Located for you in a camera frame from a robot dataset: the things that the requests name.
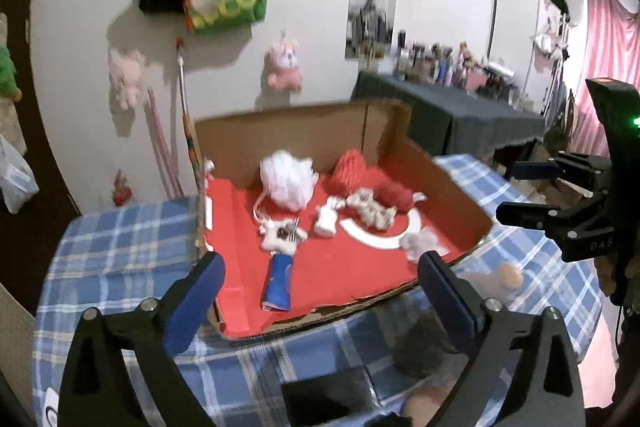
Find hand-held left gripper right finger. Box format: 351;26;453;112
417;249;586;427

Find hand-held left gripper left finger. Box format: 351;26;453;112
57;251;226;427

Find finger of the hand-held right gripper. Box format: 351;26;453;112
510;158;567;181
495;201;562;234

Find blue cloth roll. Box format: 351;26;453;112
260;254;293;313

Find white black striped plush toy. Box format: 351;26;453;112
260;217;307;254

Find red yarn ball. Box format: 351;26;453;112
372;179;426;214

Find beige knitted toy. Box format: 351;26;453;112
346;188;394;230

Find cardboard box with red lining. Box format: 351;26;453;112
192;99;496;348

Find glass jar with dark contents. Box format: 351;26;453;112
380;287;481;380

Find beige plush toy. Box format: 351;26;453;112
460;259;526;303

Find blue plaid tablecloth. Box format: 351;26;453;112
32;152;606;427

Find table with dark cloth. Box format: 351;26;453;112
352;72;546;158

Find round brown coaster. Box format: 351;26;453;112
402;387;456;418

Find pink curtain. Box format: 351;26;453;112
570;0;640;158

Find white bath pouf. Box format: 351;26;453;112
254;150;319;228

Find pink rods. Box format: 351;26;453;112
146;88;182;198

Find colourful printed tin box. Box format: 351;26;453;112
280;364;376;427

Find red bath pouf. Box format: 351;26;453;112
332;148;373;198

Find white plastic bag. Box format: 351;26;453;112
0;134;40;214

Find pink plush toy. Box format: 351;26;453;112
265;39;304;90
109;48;146;110

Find green cloth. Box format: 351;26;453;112
0;47;23;102

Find small red wall ornament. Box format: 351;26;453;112
112;169;133;208

